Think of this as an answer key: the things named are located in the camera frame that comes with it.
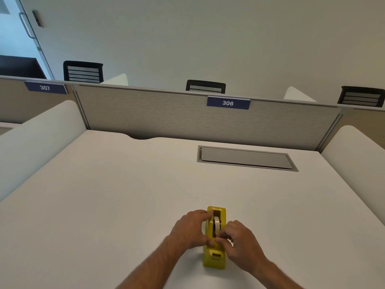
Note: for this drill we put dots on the person's right hand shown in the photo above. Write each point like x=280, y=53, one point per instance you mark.
x=243, y=248

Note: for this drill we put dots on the person's left hand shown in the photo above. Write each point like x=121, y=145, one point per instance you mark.
x=188, y=230

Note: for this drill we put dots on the person's left thumb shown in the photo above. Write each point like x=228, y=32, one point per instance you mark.
x=207, y=242

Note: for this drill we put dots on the person's right thumb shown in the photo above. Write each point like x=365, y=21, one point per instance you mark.
x=225, y=242

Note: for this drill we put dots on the yellow tape dispenser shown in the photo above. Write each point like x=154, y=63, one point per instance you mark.
x=214, y=261

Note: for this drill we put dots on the person's right forearm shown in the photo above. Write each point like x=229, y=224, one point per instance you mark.
x=276, y=278

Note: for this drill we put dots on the person's left forearm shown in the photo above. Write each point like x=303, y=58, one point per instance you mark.
x=150, y=267

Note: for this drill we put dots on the clear tape roll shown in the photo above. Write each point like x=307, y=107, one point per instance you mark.
x=216, y=223

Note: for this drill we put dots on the wide grey partition panel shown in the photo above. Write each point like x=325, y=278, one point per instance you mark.
x=195, y=123

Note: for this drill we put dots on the blue number sign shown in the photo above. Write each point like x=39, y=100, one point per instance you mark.
x=45, y=87
x=228, y=103

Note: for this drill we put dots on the large white desk divider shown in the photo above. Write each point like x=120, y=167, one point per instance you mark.
x=358, y=165
x=36, y=144

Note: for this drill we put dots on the black mesh office chair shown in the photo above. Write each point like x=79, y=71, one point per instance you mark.
x=82, y=72
x=205, y=86
x=361, y=96

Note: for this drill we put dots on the small white desk divider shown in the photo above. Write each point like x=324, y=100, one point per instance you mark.
x=297, y=95
x=115, y=80

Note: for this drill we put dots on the beige partition panel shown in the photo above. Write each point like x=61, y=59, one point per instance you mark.
x=18, y=102
x=361, y=118

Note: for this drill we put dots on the dark cabinet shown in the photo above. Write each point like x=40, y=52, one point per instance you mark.
x=19, y=67

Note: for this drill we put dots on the glass door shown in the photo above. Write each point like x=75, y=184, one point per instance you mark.
x=15, y=39

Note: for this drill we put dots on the grey wall card reader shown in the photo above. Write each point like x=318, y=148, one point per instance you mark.
x=37, y=18

